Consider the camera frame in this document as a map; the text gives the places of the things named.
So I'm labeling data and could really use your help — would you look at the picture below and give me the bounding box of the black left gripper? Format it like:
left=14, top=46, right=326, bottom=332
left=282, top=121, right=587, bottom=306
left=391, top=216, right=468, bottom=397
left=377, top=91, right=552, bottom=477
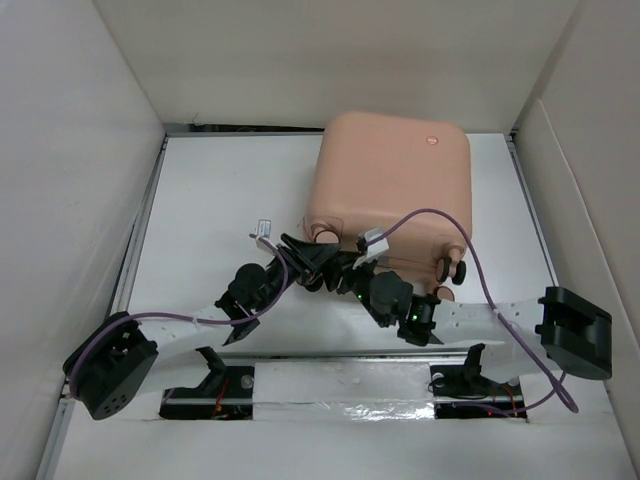
left=254, top=235, right=339, bottom=314

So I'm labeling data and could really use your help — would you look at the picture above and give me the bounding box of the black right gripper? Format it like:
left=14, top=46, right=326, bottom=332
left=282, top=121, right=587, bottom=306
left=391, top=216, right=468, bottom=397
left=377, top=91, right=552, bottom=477
left=324, top=249, right=390, bottom=328

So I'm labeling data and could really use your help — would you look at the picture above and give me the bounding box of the pink hard-shell suitcase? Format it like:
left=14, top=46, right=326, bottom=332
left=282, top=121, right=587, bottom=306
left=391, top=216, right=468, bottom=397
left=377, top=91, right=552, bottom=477
left=303, top=111, right=472, bottom=300

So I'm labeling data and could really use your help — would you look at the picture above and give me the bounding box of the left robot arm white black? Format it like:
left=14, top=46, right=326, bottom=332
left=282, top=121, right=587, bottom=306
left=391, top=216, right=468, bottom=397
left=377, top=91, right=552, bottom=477
left=63, top=234, right=340, bottom=420

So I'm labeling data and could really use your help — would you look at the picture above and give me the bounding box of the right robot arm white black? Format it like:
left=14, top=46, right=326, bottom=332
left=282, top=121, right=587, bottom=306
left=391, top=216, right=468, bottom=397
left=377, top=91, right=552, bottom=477
left=323, top=256, right=613, bottom=393

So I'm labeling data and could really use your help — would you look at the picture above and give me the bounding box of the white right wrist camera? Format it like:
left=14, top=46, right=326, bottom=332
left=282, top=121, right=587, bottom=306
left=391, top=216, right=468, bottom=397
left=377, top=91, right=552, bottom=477
left=356, top=228, right=389, bottom=263

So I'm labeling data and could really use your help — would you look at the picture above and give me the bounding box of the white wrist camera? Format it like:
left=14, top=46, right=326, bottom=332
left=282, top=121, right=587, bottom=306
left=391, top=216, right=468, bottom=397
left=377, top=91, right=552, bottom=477
left=356, top=228, right=389, bottom=263
left=250, top=219, right=272, bottom=251

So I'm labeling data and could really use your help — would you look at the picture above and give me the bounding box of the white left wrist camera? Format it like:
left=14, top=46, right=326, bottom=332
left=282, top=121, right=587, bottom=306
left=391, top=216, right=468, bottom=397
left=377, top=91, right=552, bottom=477
left=250, top=219, right=272, bottom=251

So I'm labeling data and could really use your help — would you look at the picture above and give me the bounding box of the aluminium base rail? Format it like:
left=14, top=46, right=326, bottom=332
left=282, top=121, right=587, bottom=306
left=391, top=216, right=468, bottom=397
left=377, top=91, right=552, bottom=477
left=69, top=345, right=531, bottom=422

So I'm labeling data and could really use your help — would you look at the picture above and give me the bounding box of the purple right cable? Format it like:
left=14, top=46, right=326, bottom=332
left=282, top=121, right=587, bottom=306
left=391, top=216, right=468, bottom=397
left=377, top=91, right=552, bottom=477
left=364, top=207, right=581, bottom=415

